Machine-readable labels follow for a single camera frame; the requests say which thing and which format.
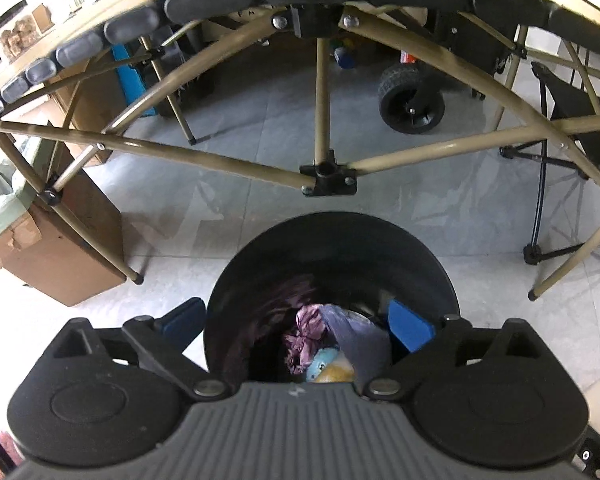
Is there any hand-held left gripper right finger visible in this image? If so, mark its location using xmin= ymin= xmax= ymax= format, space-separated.
xmin=362 ymin=300 xmax=557 ymax=401

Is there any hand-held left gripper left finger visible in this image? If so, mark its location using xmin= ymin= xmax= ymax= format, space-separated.
xmin=40 ymin=297 xmax=229 ymax=402

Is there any purple knit pouch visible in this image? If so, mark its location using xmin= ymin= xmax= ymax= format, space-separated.
xmin=320 ymin=305 xmax=392 ymax=383

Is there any blue plush toy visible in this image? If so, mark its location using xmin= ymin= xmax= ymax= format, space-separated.
xmin=305 ymin=347 xmax=341 ymax=383

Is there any purple knit sock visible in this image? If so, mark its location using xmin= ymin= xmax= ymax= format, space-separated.
xmin=281 ymin=305 xmax=331 ymax=376

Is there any black trash bin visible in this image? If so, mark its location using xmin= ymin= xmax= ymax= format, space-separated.
xmin=205 ymin=211 xmax=462 ymax=386

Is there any cardboard box with green liner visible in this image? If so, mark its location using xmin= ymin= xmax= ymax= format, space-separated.
xmin=0 ymin=135 xmax=131 ymax=308

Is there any pink knit clothing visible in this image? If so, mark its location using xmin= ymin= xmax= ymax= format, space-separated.
xmin=0 ymin=427 xmax=23 ymax=480

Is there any black cart wheel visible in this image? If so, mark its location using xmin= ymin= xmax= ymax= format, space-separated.
xmin=377 ymin=5 xmax=511 ymax=136

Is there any large cardboard box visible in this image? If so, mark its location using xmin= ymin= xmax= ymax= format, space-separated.
xmin=45 ymin=60 xmax=126 ymax=167

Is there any blue crate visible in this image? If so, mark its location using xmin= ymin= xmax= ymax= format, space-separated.
xmin=111 ymin=44 xmax=156 ymax=120

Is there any black folding chair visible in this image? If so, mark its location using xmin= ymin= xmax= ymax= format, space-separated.
xmin=500 ymin=60 xmax=600 ymax=273

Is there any snack jar with black lid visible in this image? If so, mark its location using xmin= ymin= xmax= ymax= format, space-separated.
xmin=0 ymin=0 xmax=43 ymax=58

